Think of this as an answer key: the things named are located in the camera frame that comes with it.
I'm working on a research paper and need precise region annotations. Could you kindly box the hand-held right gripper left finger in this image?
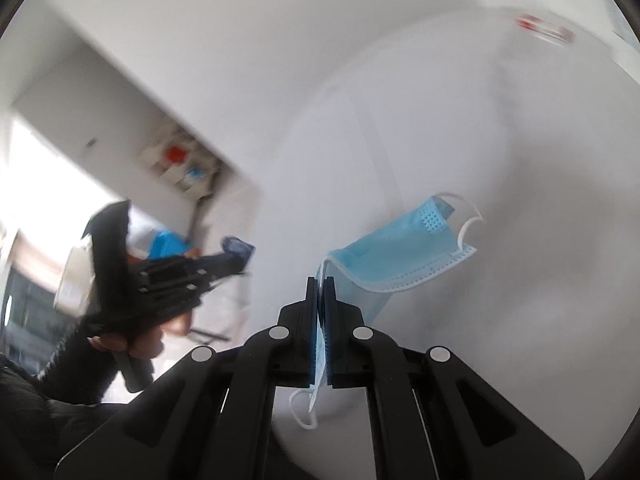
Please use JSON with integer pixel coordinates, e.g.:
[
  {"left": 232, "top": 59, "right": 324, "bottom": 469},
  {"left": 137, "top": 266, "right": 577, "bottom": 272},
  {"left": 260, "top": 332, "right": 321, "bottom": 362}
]
[{"left": 52, "top": 276, "right": 321, "bottom": 480}]

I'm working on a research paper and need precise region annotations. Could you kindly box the person's left hand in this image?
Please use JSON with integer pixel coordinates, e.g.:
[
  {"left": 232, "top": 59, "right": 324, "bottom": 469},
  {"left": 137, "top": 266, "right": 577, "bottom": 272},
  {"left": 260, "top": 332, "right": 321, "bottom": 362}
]
[{"left": 87, "top": 311, "right": 195, "bottom": 361}]

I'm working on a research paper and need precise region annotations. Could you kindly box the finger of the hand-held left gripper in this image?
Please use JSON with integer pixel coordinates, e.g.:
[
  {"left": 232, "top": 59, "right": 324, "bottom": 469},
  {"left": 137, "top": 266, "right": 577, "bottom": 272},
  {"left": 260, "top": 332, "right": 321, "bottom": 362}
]
[{"left": 132, "top": 236, "right": 257, "bottom": 313}]

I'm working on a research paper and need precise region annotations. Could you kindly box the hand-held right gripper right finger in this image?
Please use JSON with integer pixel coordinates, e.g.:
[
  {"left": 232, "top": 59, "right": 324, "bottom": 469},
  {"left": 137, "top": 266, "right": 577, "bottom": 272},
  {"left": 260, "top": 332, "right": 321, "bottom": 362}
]
[{"left": 322, "top": 276, "right": 586, "bottom": 480}]

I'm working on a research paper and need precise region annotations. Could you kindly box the blue face mask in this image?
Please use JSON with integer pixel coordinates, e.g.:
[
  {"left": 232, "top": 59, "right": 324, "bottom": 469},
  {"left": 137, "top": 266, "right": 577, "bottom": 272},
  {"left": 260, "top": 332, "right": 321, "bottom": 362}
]
[{"left": 290, "top": 192, "right": 485, "bottom": 430}]

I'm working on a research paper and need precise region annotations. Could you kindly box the blue plastic bin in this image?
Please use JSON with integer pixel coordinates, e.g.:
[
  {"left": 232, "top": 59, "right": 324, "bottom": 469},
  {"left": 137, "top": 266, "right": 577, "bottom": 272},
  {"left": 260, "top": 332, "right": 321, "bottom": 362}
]
[{"left": 149, "top": 230, "right": 195, "bottom": 261}]

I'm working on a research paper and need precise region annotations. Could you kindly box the cream rolling cart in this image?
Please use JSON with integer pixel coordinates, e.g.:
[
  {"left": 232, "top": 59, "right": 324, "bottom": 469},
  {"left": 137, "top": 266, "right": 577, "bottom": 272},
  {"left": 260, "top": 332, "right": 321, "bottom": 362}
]
[{"left": 137, "top": 127, "right": 222, "bottom": 197}]

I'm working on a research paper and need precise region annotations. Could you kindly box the person's left forearm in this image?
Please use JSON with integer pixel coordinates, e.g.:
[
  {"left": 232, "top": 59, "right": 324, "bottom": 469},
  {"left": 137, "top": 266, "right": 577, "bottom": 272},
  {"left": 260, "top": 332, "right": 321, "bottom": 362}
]
[{"left": 0, "top": 332, "right": 128, "bottom": 466}]

